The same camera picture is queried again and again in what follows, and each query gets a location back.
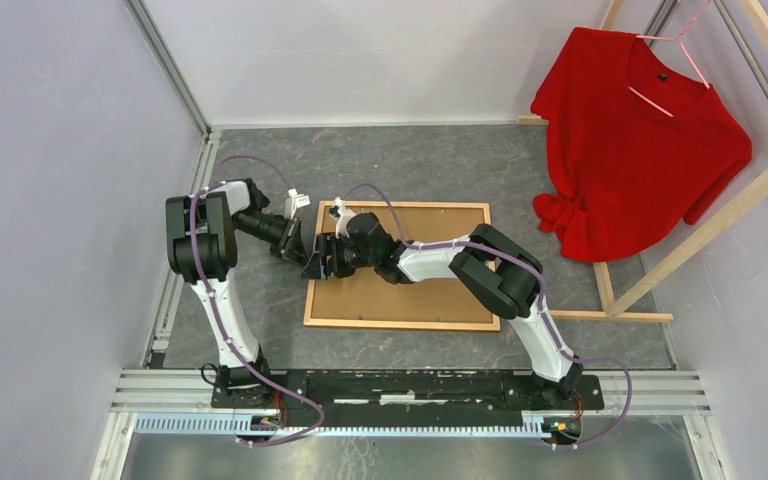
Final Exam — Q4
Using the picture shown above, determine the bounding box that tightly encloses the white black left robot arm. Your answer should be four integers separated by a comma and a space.
164, 178, 310, 408

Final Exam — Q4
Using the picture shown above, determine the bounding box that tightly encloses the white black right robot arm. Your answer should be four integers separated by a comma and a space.
302, 205, 583, 408

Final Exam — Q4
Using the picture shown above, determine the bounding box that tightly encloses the wooden clothes rack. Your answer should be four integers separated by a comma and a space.
551, 1, 768, 324

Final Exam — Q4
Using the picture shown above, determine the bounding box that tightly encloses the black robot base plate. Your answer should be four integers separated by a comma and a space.
209, 369, 605, 427

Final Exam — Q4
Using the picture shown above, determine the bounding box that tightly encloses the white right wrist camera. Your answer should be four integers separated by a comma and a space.
328, 197, 356, 239

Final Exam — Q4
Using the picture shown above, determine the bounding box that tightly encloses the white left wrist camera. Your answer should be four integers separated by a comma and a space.
284, 188, 311, 219

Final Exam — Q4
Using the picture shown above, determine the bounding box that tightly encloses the aluminium rail frame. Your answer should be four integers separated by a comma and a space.
91, 369, 732, 479

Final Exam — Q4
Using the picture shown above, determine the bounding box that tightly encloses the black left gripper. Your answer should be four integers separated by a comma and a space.
233, 210, 310, 268

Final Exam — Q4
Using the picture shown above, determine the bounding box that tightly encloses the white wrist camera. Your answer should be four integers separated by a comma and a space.
328, 197, 356, 239
284, 188, 311, 219

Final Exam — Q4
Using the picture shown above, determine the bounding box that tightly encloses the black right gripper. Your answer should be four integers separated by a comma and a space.
300, 233, 377, 282

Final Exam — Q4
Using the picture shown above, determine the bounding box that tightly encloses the red t-shirt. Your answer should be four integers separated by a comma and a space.
531, 27, 753, 263

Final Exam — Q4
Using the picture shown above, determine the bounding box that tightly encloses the pink clothes hanger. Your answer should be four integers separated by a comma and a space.
627, 0, 715, 119

